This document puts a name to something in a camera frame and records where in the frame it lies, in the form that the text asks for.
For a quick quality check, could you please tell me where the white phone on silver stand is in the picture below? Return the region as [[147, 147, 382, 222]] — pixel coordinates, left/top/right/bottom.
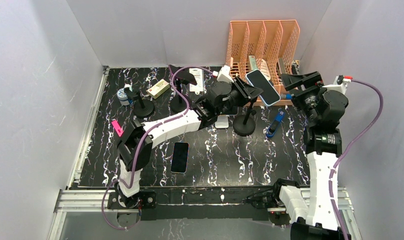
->
[[221, 106, 239, 116]]

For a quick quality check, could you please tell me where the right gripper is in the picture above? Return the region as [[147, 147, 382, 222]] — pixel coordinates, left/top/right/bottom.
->
[[279, 71, 325, 125]]

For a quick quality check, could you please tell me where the black round-base phone stand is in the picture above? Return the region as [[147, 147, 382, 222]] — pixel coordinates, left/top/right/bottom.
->
[[124, 87, 155, 119]]

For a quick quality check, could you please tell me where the white-edged black smartphone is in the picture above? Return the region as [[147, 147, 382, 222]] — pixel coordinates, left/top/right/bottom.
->
[[170, 142, 189, 174]]

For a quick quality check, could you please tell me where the orange file organizer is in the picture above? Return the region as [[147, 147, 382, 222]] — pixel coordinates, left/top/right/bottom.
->
[[225, 19, 300, 106]]

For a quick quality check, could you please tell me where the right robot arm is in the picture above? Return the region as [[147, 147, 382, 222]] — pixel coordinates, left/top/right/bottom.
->
[[271, 71, 352, 240]]

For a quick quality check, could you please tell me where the beige small box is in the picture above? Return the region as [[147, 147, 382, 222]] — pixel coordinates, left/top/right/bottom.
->
[[146, 79, 170, 99]]

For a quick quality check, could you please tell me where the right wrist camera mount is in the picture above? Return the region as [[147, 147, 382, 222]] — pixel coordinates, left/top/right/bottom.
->
[[323, 75, 353, 95]]

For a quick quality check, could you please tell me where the blue white tape roll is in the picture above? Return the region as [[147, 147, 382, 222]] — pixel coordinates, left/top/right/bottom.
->
[[116, 84, 133, 106]]

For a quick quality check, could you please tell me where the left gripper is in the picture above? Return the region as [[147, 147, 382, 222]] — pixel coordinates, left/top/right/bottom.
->
[[216, 77, 263, 117]]

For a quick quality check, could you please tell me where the white labelled package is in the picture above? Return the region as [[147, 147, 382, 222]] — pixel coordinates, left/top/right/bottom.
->
[[189, 68, 205, 95]]

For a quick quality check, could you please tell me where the pink marker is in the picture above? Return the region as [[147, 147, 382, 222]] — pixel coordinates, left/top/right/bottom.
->
[[111, 120, 124, 137]]

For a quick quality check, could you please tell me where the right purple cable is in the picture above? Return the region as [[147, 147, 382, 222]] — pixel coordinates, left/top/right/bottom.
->
[[327, 77, 386, 240]]

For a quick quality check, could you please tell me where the purple cable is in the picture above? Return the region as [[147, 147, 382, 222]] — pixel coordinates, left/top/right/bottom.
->
[[327, 77, 386, 240], [100, 65, 219, 232]]

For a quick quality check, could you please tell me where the black base frame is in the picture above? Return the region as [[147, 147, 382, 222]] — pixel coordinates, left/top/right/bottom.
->
[[106, 186, 291, 225]]

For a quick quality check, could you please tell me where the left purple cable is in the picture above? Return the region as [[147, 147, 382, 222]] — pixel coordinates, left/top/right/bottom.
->
[[100, 65, 219, 232]]

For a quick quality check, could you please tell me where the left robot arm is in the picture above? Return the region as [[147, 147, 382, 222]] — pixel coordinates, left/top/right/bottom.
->
[[116, 77, 263, 208]]

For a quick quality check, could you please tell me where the light blue phone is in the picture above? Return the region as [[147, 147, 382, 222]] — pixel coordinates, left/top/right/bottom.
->
[[245, 69, 281, 107]]

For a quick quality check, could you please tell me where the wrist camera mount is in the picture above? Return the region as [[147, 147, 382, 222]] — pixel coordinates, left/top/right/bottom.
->
[[323, 75, 353, 95], [212, 65, 234, 84]]

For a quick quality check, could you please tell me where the silver desktop phone stand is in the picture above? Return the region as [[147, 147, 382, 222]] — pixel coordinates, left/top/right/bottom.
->
[[214, 115, 229, 129]]

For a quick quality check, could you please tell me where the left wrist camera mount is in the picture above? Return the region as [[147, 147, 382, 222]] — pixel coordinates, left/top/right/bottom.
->
[[212, 65, 234, 84]]

